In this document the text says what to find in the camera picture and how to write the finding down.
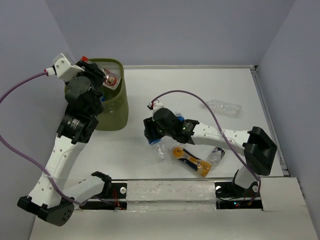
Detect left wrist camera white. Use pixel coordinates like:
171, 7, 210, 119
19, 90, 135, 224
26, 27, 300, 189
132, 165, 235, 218
44, 53, 84, 82

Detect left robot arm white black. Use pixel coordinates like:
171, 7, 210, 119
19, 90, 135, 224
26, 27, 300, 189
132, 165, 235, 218
17, 58, 112, 227

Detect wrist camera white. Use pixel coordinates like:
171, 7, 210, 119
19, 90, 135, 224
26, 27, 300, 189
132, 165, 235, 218
44, 53, 84, 82
147, 99, 164, 112

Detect clear plastic bottle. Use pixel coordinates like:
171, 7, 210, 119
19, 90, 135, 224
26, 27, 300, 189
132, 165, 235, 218
206, 100, 242, 118

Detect orange tea bottle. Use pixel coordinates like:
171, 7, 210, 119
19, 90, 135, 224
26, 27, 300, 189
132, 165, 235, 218
172, 145, 212, 177

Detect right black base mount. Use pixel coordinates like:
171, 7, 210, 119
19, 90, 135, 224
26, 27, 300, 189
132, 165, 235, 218
215, 181, 263, 210

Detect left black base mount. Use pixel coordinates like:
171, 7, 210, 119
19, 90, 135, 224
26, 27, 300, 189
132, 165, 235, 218
79, 181, 128, 211

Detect blue label bottle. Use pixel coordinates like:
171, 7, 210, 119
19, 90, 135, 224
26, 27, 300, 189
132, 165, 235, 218
174, 111, 185, 122
100, 93, 115, 102
148, 139, 168, 160

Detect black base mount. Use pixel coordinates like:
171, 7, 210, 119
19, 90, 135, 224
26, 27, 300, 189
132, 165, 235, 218
79, 181, 128, 211
215, 181, 263, 210

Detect red cap small bottle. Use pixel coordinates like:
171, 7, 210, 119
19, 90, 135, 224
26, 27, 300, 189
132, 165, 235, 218
81, 56, 124, 91

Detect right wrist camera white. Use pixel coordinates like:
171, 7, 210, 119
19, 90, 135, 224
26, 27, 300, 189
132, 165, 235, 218
147, 99, 164, 112

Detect pepsi label small bottle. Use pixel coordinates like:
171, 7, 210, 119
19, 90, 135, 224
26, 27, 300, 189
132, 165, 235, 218
207, 147, 225, 167

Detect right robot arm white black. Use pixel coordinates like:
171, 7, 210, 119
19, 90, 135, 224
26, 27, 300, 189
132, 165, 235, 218
143, 107, 278, 198

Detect green mesh waste bin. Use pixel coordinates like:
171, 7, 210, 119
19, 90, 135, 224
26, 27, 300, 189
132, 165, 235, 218
60, 72, 129, 132

